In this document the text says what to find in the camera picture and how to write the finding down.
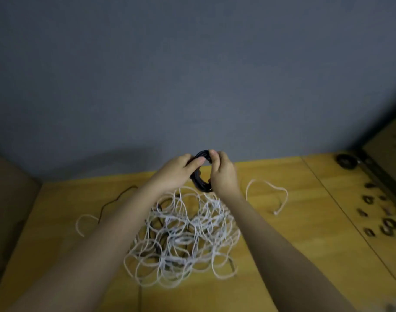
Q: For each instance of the person's left hand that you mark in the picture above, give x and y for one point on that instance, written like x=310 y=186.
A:
x=172 y=175

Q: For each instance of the person's right hand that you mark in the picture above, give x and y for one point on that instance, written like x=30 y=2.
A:
x=224 y=178

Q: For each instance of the group of black cable ties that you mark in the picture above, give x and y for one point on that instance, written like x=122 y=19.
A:
x=390 y=225

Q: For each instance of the person's right forearm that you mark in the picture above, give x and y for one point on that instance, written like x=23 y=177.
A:
x=282 y=263

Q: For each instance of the person's left forearm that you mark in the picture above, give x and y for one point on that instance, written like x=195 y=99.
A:
x=87 y=256

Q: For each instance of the plain brown cardboard box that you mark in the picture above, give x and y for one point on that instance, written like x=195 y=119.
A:
x=9 y=217

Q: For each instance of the cardboard box with black print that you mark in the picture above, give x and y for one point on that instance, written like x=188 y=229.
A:
x=390 y=149

